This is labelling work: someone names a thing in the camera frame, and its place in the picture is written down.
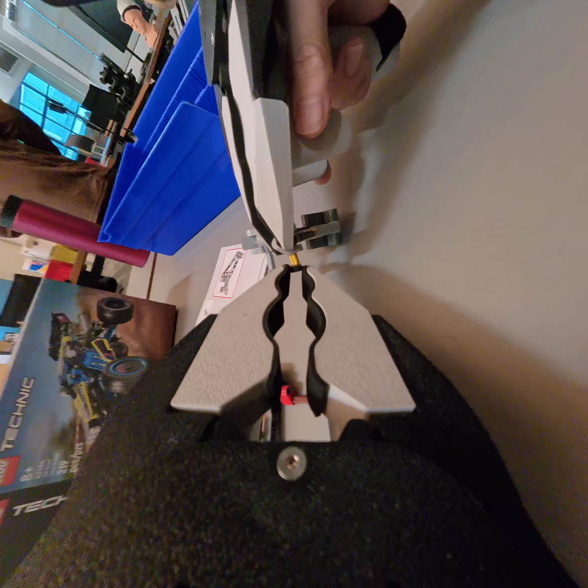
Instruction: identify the black tripod equipment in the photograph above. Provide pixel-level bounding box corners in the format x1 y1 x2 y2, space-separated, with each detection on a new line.
98 54 138 95

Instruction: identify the large blue storage bin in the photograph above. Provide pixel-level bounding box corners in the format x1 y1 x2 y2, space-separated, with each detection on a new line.
97 102 243 256

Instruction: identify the person's right hand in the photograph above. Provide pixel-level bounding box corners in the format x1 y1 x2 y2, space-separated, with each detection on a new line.
288 0 392 185

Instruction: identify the maroon rolled mat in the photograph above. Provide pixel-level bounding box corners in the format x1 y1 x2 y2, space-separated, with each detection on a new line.
0 195 150 268

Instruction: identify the open instruction booklet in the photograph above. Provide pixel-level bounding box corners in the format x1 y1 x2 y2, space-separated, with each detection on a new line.
195 246 272 328

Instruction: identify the brown jacket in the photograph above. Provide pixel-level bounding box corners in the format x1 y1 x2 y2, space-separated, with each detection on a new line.
0 99 116 237

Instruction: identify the toy car chassis assembly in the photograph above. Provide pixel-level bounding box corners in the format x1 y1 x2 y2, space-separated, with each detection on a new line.
275 384 307 409

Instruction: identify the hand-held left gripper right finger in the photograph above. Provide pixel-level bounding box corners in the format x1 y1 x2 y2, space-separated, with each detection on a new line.
300 267 417 418

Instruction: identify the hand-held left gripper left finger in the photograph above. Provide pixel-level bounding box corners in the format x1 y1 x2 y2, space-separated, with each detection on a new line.
169 267 291 415

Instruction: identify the window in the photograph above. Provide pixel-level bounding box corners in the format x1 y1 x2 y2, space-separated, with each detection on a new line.
18 71 92 159

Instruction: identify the grey toy connector assembly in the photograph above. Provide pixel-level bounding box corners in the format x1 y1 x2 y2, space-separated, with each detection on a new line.
243 230 303 270

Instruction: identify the black toy beam with pins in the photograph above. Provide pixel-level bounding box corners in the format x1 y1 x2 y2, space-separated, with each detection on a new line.
301 209 344 252

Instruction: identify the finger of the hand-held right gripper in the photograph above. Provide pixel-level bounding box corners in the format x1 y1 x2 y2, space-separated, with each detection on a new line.
219 86 283 255
226 0 296 255

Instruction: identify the toy set box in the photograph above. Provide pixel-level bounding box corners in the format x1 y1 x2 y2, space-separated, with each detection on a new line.
0 278 177 572

